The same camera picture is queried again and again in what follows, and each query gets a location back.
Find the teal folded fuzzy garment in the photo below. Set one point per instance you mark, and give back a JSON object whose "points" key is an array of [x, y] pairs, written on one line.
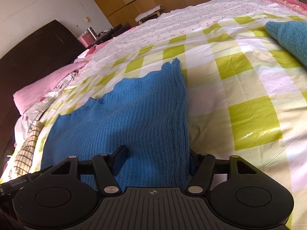
{"points": [[291, 36]]}

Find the dark wooden headboard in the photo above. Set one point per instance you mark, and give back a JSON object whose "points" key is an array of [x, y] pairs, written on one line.
{"points": [[47, 49]]}

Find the white floral quilt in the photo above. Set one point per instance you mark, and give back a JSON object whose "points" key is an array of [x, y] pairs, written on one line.
{"points": [[178, 23]]}

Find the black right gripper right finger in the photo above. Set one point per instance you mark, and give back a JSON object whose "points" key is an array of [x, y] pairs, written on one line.
{"points": [[200, 172]]}

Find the small stool with cushion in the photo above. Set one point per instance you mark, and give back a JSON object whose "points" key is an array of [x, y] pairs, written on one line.
{"points": [[149, 15]]}

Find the green checked bed sheet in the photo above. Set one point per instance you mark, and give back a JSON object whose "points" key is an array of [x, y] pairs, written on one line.
{"points": [[246, 95]]}

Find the dark nightstand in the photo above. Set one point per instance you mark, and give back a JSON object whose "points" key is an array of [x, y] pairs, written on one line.
{"points": [[113, 32]]}

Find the grey heart-print pillow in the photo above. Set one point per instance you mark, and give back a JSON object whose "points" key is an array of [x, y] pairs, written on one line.
{"points": [[27, 121]]}

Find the pink storage box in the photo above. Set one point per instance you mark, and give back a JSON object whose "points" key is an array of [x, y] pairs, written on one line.
{"points": [[86, 39]]}

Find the beige brown checked knit garment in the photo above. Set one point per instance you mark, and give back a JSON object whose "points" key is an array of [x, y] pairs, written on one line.
{"points": [[24, 158]]}

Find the steel thermos bottle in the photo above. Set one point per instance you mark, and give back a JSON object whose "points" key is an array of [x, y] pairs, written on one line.
{"points": [[92, 33]]}

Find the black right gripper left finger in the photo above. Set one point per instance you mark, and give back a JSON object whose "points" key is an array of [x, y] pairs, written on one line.
{"points": [[106, 168]]}

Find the pink pillow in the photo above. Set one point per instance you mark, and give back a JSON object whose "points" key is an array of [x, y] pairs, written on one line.
{"points": [[28, 95]]}

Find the blue striped knit sweater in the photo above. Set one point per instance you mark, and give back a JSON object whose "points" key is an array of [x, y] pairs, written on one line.
{"points": [[147, 115]]}

